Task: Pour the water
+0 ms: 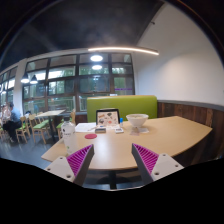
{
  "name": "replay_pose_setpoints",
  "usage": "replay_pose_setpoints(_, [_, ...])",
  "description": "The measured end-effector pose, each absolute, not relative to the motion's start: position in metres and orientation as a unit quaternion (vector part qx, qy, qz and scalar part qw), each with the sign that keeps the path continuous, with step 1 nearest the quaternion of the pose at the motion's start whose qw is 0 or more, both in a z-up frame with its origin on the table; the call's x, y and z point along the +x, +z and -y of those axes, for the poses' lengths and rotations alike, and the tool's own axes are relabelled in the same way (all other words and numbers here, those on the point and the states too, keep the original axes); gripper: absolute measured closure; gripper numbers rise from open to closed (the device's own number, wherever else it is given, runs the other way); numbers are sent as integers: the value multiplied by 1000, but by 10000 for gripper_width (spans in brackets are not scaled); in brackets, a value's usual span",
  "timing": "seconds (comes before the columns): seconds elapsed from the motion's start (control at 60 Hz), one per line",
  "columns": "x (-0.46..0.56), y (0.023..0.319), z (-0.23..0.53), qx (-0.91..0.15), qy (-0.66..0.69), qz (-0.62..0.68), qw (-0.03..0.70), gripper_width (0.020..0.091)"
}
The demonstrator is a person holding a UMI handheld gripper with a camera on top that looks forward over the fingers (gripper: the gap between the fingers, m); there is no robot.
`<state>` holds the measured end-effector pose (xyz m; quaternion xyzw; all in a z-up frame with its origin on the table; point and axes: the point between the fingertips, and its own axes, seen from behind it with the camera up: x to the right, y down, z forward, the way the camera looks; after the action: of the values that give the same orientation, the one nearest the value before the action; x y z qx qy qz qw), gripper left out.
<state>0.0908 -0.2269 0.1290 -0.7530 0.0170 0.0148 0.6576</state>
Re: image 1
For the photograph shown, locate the paper slip with print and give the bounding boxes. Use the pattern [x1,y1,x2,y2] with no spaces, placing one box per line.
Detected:
[129,125,150,136]

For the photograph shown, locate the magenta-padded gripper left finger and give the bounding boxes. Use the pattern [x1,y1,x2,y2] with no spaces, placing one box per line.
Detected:
[44,143,95,187]

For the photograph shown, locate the black pendant lamps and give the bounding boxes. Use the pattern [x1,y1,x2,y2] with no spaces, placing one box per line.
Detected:
[20,53,104,85]

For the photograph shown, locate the wooden dining table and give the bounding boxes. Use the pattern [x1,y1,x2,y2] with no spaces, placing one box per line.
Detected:
[34,109,67,143]

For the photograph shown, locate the wooden chairs with green seats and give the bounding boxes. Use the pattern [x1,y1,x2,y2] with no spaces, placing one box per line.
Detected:
[15,109,77,145]

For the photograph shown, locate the clear plastic drink bottle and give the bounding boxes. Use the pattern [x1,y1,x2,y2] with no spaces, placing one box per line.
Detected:
[61,116,79,156]

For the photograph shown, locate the white ceramic bowl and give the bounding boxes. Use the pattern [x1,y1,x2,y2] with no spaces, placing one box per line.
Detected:
[125,113,150,128]

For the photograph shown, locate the long curved ceiling light strip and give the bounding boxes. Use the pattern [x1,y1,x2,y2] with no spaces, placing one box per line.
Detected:
[87,46,160,56]

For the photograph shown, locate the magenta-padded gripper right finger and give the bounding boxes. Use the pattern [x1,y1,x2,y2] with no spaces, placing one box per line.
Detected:
[131,143,185,186]

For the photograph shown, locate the dark-framed window wall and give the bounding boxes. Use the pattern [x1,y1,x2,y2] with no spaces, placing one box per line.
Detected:
[0,52,136,114]

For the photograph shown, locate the green upholstered bench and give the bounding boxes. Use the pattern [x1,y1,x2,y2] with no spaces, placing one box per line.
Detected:
[86,95,158,123]

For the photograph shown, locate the white paper sheets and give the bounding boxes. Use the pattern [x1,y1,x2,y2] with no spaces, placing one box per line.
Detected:
[74,122,98,133]

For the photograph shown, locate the small dark box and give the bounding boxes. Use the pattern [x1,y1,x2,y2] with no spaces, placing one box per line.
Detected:
[94,126,107,134]

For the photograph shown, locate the black-framed tablet with pictures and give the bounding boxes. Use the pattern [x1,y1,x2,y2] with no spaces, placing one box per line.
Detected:
[95,108,121,128]

